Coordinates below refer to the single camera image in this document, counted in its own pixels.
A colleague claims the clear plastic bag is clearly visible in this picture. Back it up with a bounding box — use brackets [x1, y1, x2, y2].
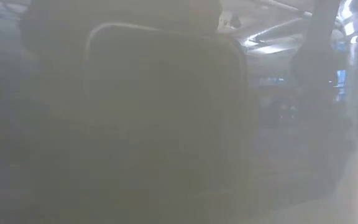
[0, 0, 358, 224]

